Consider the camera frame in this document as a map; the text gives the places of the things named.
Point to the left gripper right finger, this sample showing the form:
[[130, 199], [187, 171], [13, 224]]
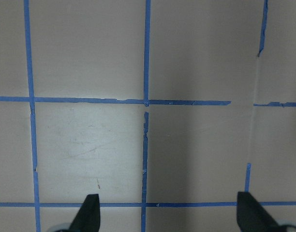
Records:
[[252, 217]]

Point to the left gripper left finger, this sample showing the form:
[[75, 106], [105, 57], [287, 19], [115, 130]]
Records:
[[87, 218]]

